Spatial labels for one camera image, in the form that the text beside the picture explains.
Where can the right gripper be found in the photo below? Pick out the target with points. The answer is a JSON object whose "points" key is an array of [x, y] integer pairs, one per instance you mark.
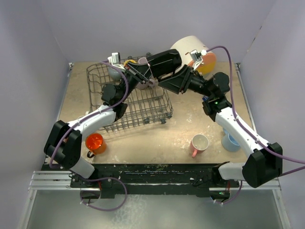
{"points": [[180, 82]]}

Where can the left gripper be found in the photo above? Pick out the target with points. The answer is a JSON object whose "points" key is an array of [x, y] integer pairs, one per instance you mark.
{"points": [[141, 73]]}

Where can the lavender mug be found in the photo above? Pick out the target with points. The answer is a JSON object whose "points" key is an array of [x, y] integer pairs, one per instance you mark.
{"points": [[150, 83]]}

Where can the yellow mug black handle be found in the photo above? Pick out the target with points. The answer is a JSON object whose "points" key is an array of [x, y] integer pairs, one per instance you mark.
{"points": [[129, 61]]}

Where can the purple mug black handle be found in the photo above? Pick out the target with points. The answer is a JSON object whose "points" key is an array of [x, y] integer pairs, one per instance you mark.
{"points": [[142, 60]]}

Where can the white mug black handle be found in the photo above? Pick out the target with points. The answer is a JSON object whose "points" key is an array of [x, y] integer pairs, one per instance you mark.
{"points": [[164, 62]]}

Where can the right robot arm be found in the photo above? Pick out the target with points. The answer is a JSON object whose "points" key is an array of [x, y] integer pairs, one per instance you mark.
{"points": [[264, 161]]}

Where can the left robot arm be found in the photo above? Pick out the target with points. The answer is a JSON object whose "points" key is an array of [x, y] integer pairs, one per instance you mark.
{"points": [[64, 142]]}

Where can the white round drawer cabinet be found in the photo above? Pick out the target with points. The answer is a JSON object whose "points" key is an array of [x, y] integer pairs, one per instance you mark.
{"points": [[187, 44]]}

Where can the pink mug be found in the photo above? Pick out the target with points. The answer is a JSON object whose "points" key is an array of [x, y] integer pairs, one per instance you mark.
{"points": [[199, 143]]}

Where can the light blue mug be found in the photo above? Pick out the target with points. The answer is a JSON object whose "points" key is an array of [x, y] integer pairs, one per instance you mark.
{"points": [[229, 143]]}

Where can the orange mug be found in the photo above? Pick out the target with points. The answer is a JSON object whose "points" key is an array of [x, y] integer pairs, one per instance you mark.
{"points": [[95, 144]]}

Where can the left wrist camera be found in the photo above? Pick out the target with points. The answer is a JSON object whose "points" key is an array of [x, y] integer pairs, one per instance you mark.
{"points": [[115, 59]]}

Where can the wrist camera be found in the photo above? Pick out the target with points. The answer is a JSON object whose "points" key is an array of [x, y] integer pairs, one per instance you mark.
{"points": [[197, 57], [115, 59]]}

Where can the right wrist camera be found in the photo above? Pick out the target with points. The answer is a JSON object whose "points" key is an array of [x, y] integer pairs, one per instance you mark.
{"points": [[197, 57]]}

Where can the grey wire dish rack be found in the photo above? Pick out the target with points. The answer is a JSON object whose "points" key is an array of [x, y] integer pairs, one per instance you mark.
{"points": [[150, 105]]}

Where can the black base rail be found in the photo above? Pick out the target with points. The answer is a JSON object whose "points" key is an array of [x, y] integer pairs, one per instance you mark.
{"points": [[157, 179]]}

